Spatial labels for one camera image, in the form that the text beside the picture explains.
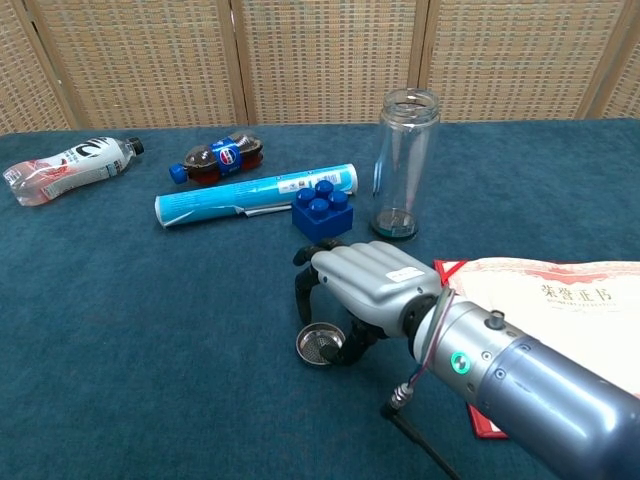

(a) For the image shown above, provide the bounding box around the round metal strainer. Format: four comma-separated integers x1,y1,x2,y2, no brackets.
295,322,346,367

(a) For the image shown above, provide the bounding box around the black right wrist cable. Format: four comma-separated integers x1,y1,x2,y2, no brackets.
379,287,462,480

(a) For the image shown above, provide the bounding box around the teal table cloth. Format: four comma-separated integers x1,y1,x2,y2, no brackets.
0,117,640,480

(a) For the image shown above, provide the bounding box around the small Pepsi cola bottle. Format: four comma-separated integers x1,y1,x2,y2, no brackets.
168,130,265,187

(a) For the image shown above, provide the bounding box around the light blue cylindrical tube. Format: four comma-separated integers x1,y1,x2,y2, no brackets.
153,162,358,231

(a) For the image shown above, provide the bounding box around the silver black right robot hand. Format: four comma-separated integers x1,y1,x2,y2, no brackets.
292,238,444,366

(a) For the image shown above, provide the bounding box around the white labelled drink bottle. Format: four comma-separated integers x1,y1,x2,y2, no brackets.
2,135,146,207

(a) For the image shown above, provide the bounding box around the woven bamboo folding screen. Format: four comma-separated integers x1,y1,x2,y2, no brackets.
0,0,640,135

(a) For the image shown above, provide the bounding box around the red certificate folder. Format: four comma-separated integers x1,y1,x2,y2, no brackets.
432,257,640,440

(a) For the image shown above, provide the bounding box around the blue toy building block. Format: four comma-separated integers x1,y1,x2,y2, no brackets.
291,179,355,246

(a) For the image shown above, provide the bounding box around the clear glass jar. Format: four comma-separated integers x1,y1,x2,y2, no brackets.
369,88,442,242

